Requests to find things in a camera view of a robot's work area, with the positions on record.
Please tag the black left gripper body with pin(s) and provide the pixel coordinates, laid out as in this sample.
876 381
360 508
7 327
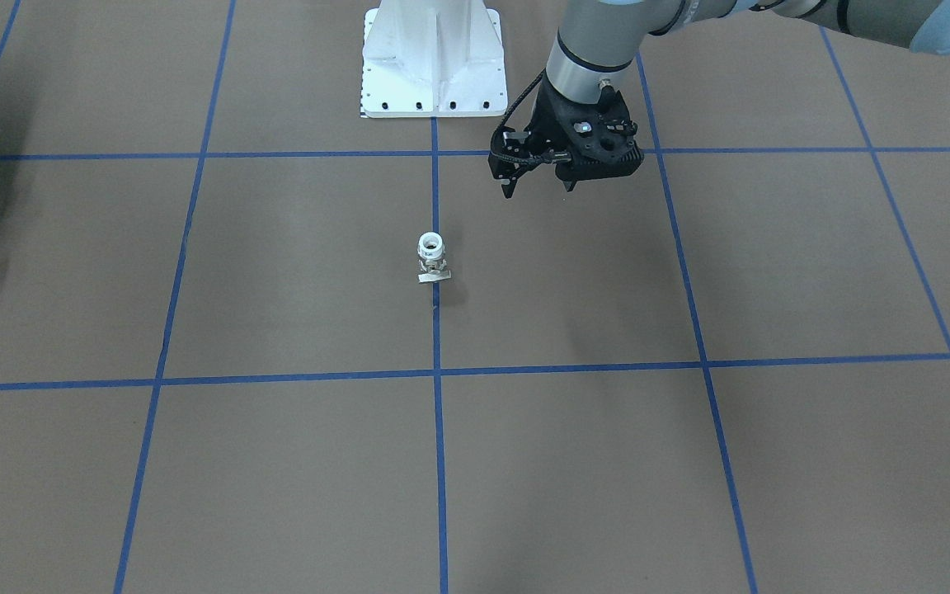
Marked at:
547 124

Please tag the white PPR ball valve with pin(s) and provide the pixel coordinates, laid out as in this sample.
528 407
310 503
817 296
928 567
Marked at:
431 252

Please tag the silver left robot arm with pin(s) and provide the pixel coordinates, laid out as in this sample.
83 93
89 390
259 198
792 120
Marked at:
599 40

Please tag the white camera column base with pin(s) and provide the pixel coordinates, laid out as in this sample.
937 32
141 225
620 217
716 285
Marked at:
433 59

